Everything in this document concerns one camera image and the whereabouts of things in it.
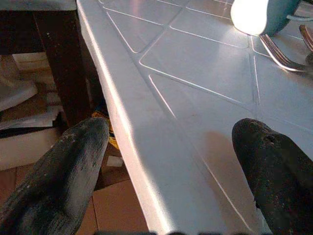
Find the silver metal fork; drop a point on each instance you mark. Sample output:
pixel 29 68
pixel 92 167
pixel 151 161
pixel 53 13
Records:
pixel 276 52

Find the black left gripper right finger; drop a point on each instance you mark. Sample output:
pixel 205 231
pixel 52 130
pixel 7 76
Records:
pixel 281 171

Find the stacked white papers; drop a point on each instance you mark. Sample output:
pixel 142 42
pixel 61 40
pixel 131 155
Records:
pixel 22 98

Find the yellow blue packaging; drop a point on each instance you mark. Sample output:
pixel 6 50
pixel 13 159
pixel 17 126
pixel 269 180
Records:
pixel 108 127

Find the white plastic table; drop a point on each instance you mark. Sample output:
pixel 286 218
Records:
pixel 195 117

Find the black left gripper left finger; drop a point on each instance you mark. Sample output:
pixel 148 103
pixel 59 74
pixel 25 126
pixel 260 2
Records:
pixel 61 176

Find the dark wooden furniture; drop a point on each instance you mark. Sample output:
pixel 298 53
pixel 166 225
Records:
pixel 58 49

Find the teal ceramic mug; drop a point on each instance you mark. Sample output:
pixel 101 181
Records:
pixel 261 14

